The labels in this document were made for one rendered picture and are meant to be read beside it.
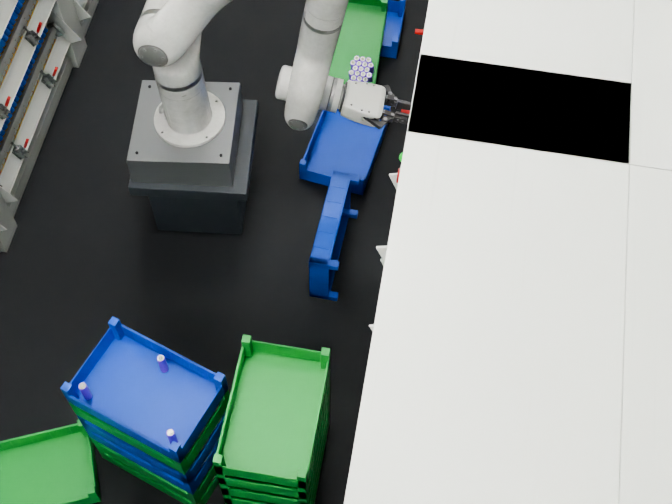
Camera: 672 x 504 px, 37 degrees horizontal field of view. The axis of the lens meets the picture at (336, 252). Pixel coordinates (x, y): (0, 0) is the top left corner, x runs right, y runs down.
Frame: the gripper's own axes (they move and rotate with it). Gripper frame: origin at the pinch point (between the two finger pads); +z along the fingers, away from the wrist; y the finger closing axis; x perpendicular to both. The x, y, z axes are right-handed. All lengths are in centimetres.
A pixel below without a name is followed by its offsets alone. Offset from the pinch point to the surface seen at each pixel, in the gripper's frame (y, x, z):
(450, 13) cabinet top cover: 82, 122, -12
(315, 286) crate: 26, -52, -10
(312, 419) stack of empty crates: 76, -17, -6
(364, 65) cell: -53, -49, -9
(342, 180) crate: -1.3, -37.9, -9.0
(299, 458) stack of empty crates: 86, -17, -7
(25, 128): -6, -58, -102
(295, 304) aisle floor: 29, -59, -14
